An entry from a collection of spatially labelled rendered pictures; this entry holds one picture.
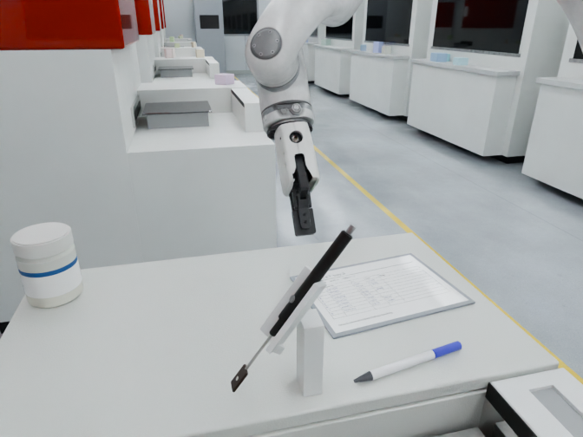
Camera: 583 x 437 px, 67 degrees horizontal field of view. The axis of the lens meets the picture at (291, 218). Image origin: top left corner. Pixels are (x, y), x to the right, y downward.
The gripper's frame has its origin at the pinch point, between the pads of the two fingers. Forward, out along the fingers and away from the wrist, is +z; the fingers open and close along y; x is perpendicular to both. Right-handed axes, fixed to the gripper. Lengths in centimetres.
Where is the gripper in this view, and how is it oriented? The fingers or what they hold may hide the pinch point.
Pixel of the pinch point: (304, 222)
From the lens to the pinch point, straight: 69.7
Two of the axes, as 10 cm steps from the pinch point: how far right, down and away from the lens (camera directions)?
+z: 1.5, 9.8, -1.5
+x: -9.8, 1.2, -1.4
